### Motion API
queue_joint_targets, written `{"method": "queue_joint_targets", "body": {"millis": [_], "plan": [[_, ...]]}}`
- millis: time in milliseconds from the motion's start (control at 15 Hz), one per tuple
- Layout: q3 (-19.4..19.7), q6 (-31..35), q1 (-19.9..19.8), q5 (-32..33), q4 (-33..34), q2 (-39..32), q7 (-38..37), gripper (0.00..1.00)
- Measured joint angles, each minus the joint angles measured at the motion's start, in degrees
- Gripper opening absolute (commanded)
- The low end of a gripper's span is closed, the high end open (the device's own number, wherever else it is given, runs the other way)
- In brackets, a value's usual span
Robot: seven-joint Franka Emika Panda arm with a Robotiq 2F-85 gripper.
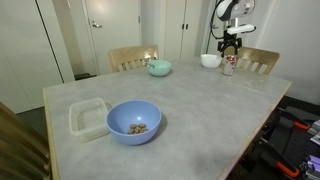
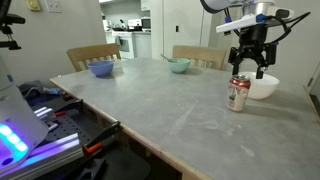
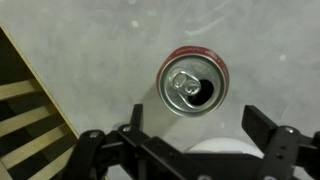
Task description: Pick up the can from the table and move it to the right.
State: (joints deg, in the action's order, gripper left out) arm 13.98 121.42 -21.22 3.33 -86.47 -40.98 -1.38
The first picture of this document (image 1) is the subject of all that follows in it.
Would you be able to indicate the clear plastic food container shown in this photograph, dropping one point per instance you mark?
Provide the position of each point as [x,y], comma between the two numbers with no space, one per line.
[86,116]

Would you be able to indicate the aluminium extrusion rail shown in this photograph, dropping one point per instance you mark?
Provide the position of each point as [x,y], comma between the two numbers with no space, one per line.
[313,166]
[315,133]

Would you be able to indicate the light wooden slat-back chair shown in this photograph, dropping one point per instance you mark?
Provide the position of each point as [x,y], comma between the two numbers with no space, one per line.
[133,53]
[20,143]
[256,55]

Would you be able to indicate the white bowl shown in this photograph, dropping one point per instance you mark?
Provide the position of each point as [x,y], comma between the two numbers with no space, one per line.
[211,62]

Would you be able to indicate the teal bowl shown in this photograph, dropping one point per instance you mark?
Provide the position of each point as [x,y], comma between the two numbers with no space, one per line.
[160,70]

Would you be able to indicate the small brown cookie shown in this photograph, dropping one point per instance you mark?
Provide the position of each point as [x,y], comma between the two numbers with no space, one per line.
[133,126]
[144,129]
[138,129]
[131,131]
[142,125]

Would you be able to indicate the blue plastic bowl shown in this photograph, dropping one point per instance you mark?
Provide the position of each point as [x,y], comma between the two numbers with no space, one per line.
[146,110]

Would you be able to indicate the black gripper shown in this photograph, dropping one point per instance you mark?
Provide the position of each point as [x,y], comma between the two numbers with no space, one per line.
[229,39]

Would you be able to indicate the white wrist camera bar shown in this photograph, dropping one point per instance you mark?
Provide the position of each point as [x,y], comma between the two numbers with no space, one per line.
[241,29]

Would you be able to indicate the small red-labelled jar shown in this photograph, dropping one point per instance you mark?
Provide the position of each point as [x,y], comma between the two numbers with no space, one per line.
[229,68]

